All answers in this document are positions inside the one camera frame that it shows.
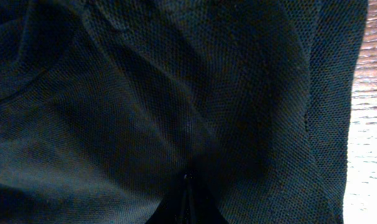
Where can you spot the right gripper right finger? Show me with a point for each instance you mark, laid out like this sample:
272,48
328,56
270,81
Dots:
201,205

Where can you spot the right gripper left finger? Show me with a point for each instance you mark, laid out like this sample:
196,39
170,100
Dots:
173,208

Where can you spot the black t-shirt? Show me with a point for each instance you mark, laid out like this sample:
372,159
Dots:
104,104

